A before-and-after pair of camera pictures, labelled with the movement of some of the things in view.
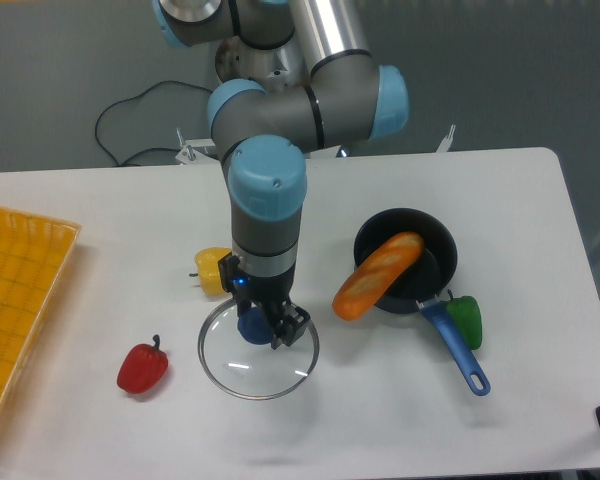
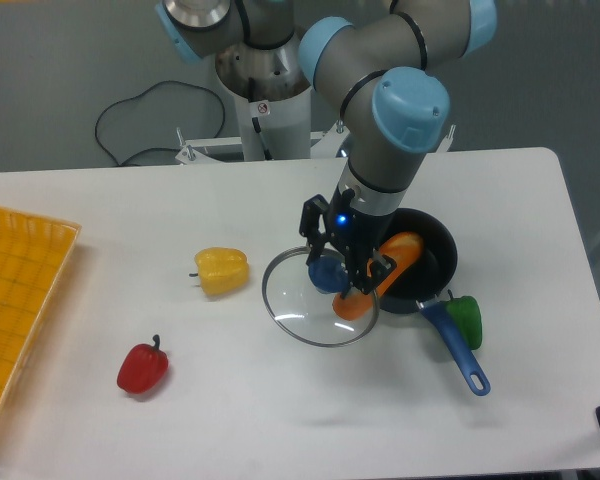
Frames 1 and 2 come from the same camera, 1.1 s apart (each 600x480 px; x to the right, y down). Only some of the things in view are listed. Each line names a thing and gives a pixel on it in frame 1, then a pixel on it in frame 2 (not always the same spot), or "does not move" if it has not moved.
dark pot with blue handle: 422,279 does not move
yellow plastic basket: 22,260 does not move
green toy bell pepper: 466,313 does not move
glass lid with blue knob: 250,371 to 307,302
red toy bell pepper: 142,367 does not move
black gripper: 260,291 to 353,234
